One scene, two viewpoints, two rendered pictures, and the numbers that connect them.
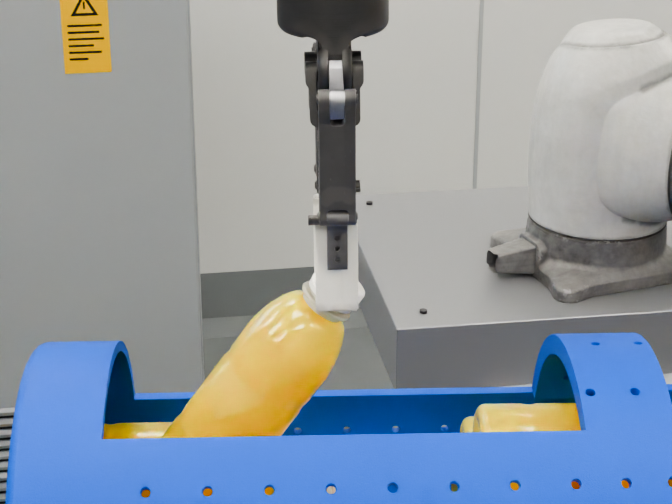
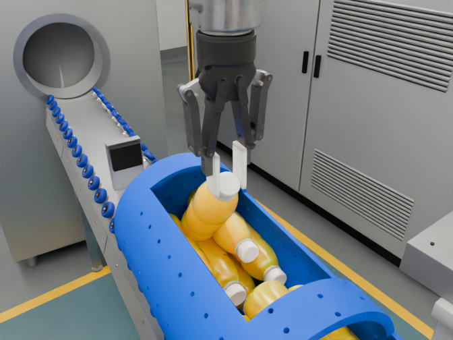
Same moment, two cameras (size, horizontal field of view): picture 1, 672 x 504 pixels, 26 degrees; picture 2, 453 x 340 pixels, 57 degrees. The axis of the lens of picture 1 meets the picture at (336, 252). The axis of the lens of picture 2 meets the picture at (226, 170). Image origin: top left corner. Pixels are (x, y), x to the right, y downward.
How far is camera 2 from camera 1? 0.86 m
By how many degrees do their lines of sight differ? 56
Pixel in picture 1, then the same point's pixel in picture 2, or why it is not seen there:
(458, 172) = not seen: outside the picture
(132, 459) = (147, 200)
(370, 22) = (214, 59)
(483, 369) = (442, 288)
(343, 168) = (189, 127)
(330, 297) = (209, 185)
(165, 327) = not seen: outside the picture
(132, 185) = not seen: outside the picture
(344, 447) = (183, 247)
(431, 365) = (418, 268)
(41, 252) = (443, 152)
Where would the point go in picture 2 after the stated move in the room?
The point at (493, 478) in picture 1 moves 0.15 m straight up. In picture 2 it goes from (203, 305) to (199, 218)
